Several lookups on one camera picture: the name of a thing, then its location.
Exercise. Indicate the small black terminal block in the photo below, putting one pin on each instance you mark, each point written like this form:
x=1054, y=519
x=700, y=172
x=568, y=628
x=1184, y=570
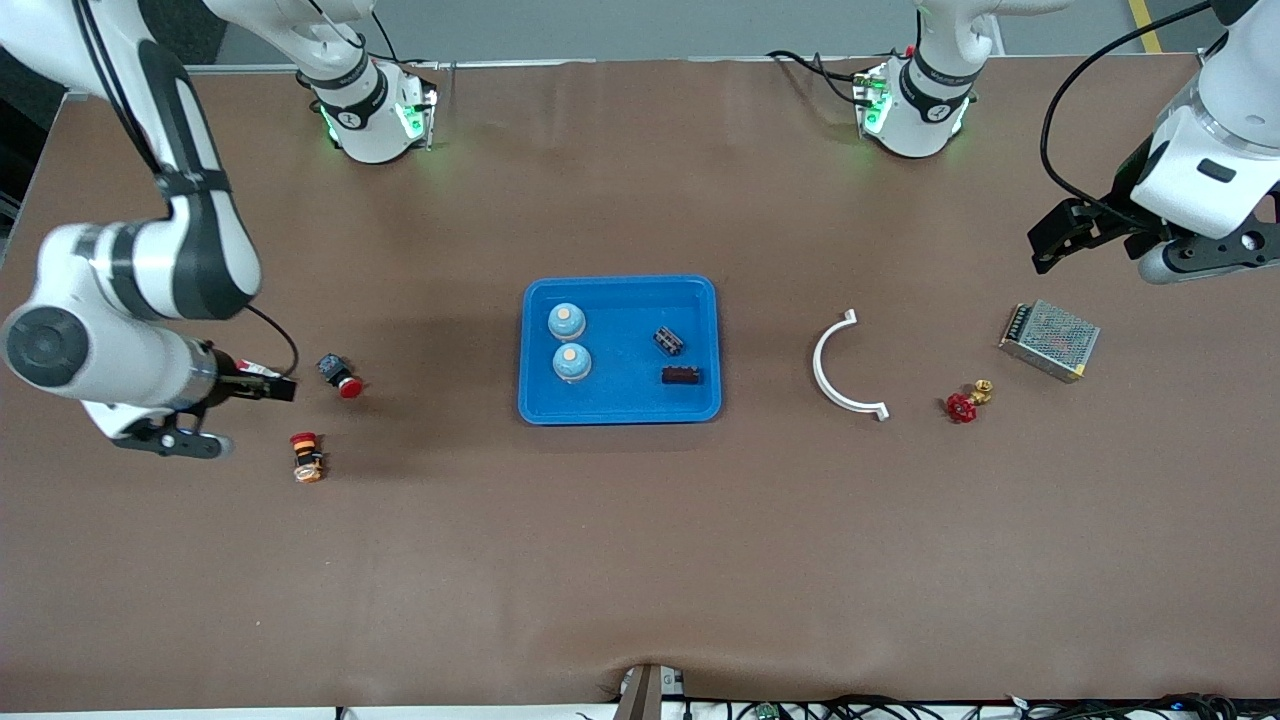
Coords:
x=669, y=341

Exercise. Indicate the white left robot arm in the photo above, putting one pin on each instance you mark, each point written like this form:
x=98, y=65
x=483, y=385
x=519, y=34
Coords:
x=920, y=100

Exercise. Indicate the red push button switch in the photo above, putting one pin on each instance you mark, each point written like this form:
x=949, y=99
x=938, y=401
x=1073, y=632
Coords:
x=338, y=373

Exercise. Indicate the white red circuit breaker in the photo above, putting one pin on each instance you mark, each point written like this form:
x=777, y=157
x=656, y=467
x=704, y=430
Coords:
x=262, y=370

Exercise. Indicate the red yellow emergency stop button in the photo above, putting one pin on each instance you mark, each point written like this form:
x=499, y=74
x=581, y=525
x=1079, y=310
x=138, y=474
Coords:
x=307, y=458

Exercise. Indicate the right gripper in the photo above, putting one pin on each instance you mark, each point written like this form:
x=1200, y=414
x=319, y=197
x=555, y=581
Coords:
x=226, y=379

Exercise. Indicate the blue plastic tray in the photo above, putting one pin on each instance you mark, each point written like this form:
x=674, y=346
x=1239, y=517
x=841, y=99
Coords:
x=620, y=330

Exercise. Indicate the metal mesh power supply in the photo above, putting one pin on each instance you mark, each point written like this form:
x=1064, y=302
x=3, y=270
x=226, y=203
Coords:
x=1050, y=340

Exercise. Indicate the silver table edge rail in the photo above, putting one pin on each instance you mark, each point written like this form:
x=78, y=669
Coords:
x=600, y=63

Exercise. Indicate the blue dome bell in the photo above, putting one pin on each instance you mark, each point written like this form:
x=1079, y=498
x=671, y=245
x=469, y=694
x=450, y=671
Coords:
x=572, y=363
x=567, y=322

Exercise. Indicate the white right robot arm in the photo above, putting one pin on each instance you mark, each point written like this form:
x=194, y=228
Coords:
x=110, y=350

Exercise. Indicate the metal table clamp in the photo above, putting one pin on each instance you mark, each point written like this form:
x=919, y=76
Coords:
x=645, y=695

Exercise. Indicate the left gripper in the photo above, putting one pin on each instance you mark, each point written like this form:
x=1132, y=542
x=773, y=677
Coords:
x=1113, y=221

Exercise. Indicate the dark electrolytic capacitor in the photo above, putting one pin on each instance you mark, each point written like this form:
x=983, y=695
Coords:
x=681, y=375

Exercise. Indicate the white curved plastic bracket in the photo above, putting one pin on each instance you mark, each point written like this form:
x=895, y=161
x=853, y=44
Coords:
x=817, y=362

